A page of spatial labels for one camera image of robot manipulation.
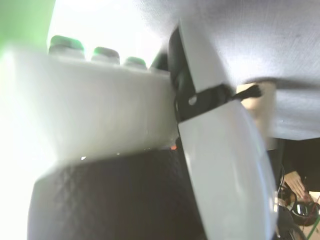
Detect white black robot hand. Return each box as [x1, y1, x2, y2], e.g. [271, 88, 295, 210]
[24, 17, 280, 240]

